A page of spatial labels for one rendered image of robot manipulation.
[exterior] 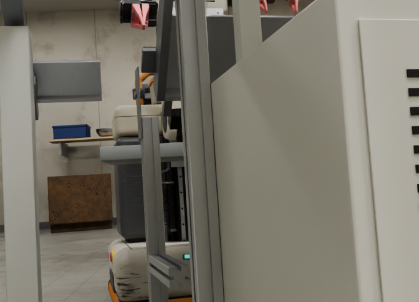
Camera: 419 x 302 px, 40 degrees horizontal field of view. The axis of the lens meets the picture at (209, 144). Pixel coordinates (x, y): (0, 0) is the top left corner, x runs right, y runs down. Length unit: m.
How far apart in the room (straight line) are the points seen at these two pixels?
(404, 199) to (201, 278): 0.43
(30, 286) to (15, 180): 0.21
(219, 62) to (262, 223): 0.78
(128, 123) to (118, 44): 8.25
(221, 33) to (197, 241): 0.64
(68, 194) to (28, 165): 7.51
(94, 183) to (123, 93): 2.18
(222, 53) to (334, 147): 0.92
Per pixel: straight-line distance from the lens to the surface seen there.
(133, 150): 1.62
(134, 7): 1.59
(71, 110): 10.34
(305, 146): 0.55
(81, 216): 8.70
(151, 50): 1.38
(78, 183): 8.70
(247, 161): 0.71
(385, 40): 0.51
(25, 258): 1.20
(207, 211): 0.86
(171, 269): 1.09
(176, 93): 1.39
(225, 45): 1.38
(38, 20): 10.81
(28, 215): 1.19
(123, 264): 1.90
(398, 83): 0.50
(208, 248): 0.87
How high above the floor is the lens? 0.46
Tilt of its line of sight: 5 degrees up
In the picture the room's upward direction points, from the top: 4 degrees counter-clockwise
